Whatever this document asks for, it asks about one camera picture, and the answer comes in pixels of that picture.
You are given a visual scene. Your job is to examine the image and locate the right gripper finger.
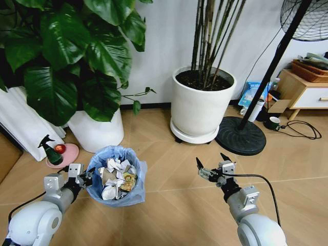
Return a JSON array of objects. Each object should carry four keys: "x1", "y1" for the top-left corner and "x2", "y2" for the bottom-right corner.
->
[
  {"x1": 220, "y1": 152, "x2": 237, "y2": 168},
  {"x1": 195, "y1": 156, "x2": 218, "y2": 182}
]

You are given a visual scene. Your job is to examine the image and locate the tall thin-stemmed bamboo plant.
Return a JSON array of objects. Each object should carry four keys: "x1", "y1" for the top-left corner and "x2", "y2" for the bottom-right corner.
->
[{"x1": 190, "y1": 0, "x2": 247, "y2": 91}]

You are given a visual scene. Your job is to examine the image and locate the white crushed paper cup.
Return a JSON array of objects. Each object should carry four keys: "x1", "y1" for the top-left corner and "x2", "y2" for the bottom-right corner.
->
[{"x1": 101, "y1": 184, "x2": 119, "y2": 201}]

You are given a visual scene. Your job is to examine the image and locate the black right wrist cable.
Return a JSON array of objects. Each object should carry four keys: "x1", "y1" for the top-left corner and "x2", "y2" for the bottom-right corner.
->
[{"x1": 220, "y1": 173, "x2": 282, "y2": 229}]

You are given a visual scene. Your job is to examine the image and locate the trash bin with blue bag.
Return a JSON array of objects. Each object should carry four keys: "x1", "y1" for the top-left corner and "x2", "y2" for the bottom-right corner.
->
[{"x1": 85, "y1": 145, "x2": 148, "y2": 208}]

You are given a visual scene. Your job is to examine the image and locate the dark green mug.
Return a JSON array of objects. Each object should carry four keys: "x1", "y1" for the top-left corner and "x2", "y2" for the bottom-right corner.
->
[{"x1": 263, "y1": 116, "x2": 282, "y2": 132}]

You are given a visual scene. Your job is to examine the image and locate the yellow printed snack wrapper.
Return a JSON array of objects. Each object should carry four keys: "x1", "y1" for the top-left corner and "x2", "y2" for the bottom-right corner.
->
[{"x1": 119, "y1": 172, "x2": 138, "y2": 192}]

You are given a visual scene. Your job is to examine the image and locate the folded grey-green cloth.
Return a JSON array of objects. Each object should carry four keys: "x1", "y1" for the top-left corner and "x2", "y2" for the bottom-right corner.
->
[{"x1": 297, "y1": 52, "x2": 328, "y2": 70}]

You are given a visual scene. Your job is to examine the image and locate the blue plastic package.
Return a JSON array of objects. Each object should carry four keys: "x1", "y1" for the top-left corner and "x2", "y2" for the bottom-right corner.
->
[{"x1": 237, "y1": 80, "x2": 273, "y2": 109}]

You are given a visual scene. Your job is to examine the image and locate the large white cylindrical pot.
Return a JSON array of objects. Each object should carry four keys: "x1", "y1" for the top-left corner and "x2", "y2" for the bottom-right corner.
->
[{"x1": 170, "y1": 66, "x2": 237, "y2": 137}]

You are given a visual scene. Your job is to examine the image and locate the brown woven basket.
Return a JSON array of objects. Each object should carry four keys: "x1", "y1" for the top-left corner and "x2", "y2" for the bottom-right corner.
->
[{"x1": 291, "y1": 59, "x2": 328, "y2": 83}]

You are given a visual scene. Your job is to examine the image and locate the white wheeled pot saucer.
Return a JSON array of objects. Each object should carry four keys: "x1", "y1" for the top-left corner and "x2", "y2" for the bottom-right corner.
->
[{"x1": 170, "y1": 119, "x2": 219, "y2": 145}]

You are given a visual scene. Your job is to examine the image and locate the crumpled white paper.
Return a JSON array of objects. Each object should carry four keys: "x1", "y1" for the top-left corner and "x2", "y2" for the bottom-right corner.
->
[{"x1": 106, "y1": 157, "x2": 134, "y2": 178}]

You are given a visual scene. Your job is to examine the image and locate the black fan pole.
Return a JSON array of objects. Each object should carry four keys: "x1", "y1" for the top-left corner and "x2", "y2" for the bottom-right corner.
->
[{"x1": 238, "y1": 0, "x2": 314, "y2": 131}]

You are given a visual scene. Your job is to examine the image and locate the pink round plate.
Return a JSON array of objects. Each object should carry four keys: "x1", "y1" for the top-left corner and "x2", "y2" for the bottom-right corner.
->
[{"x1": 46, "y1": 143, "x2": 80, "y2": 169}]

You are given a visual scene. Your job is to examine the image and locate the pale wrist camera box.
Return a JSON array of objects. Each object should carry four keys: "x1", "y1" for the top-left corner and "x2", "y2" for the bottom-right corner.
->
[
  {"x1": 68, "y1": 163, "x2": 85, "y2": 178},
  {"x1": 220, "y1": 160, "x2": 236, "y2": 175}
]

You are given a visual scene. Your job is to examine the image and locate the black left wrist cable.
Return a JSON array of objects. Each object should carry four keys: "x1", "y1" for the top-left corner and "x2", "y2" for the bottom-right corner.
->
[{"x1": 7, "y1": 167, "x2": 69, "y2": 224}]

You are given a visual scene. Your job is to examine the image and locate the large green leafy plant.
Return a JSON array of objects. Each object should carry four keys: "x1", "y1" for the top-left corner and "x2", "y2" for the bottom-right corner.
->
[{"x1": 0, "y1": 0, "x2": 157, "y2": 127}]

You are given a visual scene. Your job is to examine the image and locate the white thermos bottle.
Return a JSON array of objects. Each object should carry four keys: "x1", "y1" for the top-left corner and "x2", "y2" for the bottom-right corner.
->
[{"x1": 247, "y1": 98, "x2": 265, "y2": 123}]

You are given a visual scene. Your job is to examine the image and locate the black wire fan head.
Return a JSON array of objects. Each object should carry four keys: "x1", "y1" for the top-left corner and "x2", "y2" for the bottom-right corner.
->
[{"x1": 279, "y1": 0, "x2": 328, "y2": 43}]

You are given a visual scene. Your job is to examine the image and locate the brown cardboard scrap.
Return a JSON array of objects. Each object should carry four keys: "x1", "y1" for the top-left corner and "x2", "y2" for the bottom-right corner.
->
[{"x1": 98, "y1": 167, "x2": 119, "y2": 185}]

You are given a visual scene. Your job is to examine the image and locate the thin black fan cord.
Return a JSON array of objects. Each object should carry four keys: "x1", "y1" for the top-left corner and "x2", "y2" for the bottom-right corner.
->
[{"x1": 245, "y1": 25, "x2": 283, "y2": 83}]

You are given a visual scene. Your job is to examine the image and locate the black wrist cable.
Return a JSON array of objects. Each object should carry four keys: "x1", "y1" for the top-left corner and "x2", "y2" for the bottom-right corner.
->
[
  {"x1": 7, "y1": 167, "x2": 69, "y2": 224},
  {"x1": 220, "y1": 173, "x2": 282, "y2": 229}
]

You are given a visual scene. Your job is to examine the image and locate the black round fan base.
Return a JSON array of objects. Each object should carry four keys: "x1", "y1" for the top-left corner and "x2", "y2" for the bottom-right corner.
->
[{"x1": 214, "y1": 116, "x2": 268, "y2": 157}]

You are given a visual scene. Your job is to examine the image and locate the wooden cabinet with white drawer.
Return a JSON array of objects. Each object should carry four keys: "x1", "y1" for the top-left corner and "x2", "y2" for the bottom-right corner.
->
[{"x1": 277, "y1": 68, "x2": 328, "y2": 120}]

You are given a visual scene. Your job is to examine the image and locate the white round plant pot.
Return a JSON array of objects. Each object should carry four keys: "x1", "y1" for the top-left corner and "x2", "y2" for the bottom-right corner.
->
[{"x1": 67, "y1": 107, "x2": 125, "y2": 154}]

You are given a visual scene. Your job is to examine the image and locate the black floor power cable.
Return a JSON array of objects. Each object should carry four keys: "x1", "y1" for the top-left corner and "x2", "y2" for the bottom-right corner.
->
[{"x1": 279, "y1": 119, "x2": 322, "y2": 140}]

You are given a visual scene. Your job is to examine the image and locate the dark green spray bottle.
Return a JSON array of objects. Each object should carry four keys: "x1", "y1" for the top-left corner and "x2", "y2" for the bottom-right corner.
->
[{"x1": 37, "y1": 134, "x2": 64, "y2": 166}]

